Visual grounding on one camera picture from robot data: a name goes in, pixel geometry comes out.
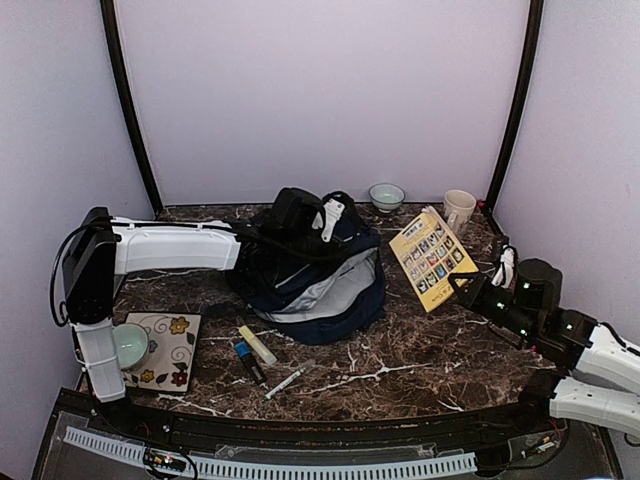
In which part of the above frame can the yellow picture book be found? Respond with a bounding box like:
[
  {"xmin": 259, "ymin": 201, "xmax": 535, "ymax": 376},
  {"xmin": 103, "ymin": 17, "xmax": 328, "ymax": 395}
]
[{"xmin": 389, "ymin": 206, "xmax": 479, "ymax": 312}]

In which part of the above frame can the navy blue student backpack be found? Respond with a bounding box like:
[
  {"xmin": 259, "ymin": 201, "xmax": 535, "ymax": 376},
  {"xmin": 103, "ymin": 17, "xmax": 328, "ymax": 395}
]
[{"xmin": 225, "ymin": 193, "xmax": 386, "ymax": 345}]

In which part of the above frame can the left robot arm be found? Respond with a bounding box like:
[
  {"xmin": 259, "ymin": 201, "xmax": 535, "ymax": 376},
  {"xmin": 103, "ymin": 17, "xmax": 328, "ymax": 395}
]
[{"xmin": 48, "ymin": 187, "xmax": 350, "ymax": 436}]

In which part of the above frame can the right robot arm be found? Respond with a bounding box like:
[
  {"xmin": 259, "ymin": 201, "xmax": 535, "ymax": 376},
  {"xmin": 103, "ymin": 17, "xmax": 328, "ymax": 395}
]
[{"xmin": 448, "ymin": 258, "xmax": 639, "ymax": 437}]

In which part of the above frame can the cream ceramic mug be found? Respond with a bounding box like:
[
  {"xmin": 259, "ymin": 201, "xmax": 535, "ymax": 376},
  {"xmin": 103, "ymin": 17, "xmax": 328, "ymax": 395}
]
[{"xmin": 444, "ymin": 190, "xmax": 477, "ymax": 237}]

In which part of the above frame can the small green bowl at back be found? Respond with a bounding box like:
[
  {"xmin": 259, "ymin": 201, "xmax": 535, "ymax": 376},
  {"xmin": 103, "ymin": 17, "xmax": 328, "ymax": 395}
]
[{"xmin": 369, "ymin": 183, "xmax": 406, "ymax": 213}]

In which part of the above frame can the yellow highlighter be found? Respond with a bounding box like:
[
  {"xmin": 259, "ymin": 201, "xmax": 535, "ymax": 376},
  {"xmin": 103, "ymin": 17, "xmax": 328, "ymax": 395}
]
[{"xmin": 238, "ymin": 326, "xmax": 277, "ymax": 366}]

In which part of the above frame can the blue black marker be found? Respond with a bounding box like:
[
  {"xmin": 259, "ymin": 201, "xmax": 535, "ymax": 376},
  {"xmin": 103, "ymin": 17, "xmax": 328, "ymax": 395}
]
[{"xmin": 234, "ymin": 341, "xmax": 267, "ymax": 385}]

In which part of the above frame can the white green pen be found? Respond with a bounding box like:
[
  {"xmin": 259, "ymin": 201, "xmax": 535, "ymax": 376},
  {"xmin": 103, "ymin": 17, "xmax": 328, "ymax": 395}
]
[{"xmin": 263, "ymin": 359, "xmax": 316, "ymax": 401}]

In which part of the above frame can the floral square plate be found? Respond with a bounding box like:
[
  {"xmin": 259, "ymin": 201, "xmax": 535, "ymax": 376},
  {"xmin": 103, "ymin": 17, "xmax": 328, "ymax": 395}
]
[{"xmin": 124, "ymin": 312, "xmax": 202, "ymax": 393}]

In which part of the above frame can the green bowl on plate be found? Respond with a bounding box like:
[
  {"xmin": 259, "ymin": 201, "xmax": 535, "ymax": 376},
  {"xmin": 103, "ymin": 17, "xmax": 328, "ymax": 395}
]
[{"xmin": 113, "ymin": 323, "xmax": 149, "ymax": 371}]

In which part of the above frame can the small circuit board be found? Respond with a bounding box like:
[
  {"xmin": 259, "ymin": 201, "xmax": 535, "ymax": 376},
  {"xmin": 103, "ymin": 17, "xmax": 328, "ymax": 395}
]
[{"xmin": 143, "ymin": 449, "xmax": 186, "ymax": 471}]

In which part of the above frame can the black front rail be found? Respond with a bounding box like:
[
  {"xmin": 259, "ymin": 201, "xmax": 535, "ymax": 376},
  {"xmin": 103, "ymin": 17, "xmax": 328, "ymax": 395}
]
[{"xmin": 55, "ymin": 388, "xmax": 570, "ymax": 450}]

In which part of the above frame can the left black frame post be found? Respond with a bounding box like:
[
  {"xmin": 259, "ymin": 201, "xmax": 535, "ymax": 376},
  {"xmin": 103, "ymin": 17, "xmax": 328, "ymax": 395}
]
[{"xmin": 99, "ymin": 0, "xmax": 164, "ymax": 216}]

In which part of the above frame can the black frame post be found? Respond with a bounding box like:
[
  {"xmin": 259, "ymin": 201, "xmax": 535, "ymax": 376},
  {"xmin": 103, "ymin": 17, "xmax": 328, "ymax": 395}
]
[
  {"xmin": 99, "ymin": 0, "xmax": 164, "ymax": 216},
  {"xmin": 484, "ymin": 0, "xmax": 545, "ymax": 215}
]

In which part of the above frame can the right black frame post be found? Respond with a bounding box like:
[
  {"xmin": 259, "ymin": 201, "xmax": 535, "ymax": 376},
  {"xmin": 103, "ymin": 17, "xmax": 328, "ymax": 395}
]
[{"xmin": 484, "ymin": 0, "xmax": 545, "ymax": 215}]

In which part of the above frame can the white slotted cable duct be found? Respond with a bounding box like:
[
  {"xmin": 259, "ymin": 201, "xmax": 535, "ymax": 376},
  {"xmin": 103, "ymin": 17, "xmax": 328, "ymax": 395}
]
[{"xmin": 63, "ymin": 427, "xmax": 477, "ymax": 479}]

